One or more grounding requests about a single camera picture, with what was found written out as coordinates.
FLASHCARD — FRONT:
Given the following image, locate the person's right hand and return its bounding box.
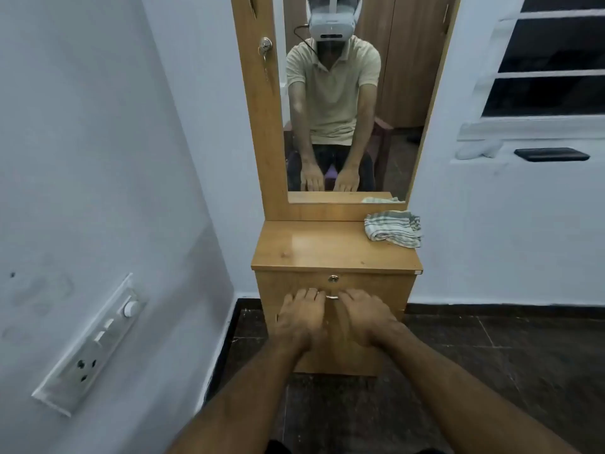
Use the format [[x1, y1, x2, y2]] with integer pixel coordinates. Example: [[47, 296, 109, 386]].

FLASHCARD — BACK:
[[335, 288, 403, 349]]

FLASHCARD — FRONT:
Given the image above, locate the person's left hand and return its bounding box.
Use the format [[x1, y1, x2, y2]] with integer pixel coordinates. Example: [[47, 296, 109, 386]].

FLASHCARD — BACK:
[[272, 287, 328, 358]]

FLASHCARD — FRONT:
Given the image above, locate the wooden drawer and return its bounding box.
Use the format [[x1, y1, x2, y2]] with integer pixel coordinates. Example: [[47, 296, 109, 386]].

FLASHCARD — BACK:
[[255, 271, 417, 325]]

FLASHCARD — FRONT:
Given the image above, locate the person's right forearm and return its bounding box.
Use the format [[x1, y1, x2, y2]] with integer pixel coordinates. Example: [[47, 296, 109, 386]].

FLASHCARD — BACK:
[[377, 323, 582, 454]]

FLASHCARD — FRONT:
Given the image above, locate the person's left forearm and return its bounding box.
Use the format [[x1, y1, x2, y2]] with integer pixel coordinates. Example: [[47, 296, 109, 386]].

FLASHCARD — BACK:
[[165, 337, 315, 454]]

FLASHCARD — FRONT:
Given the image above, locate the wooden dressing table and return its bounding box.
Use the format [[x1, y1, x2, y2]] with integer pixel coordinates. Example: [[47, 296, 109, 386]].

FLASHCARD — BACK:
[[230, 0, 462, 377]]

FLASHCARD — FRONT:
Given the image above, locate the striped green white cloth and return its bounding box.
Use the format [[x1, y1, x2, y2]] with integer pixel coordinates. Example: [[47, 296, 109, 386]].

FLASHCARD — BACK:
[[364, 210, 422, 249]]

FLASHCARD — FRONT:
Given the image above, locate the white object on sill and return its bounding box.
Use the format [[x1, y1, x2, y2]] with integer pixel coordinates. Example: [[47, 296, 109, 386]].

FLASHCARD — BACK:
[[456, 139, 504, 160]]

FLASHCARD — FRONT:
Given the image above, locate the black phone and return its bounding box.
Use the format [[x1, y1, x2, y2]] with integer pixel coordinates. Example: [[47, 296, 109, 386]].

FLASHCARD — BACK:
[[514, 147, 591, 163]]

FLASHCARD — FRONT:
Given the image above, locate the dressing table mirror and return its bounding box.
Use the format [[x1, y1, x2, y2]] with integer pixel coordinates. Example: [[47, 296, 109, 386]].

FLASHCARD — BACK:
[[272, 0, 458, 204]]

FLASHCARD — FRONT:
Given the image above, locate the white framed window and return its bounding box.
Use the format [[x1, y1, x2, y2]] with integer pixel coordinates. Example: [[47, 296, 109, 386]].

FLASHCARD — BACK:
[[457, 0, 605, 141]]

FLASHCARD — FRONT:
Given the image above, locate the white wall switch board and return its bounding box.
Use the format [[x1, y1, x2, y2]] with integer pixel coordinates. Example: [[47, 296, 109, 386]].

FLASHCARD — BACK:
[[32, 272, 148, 417]]

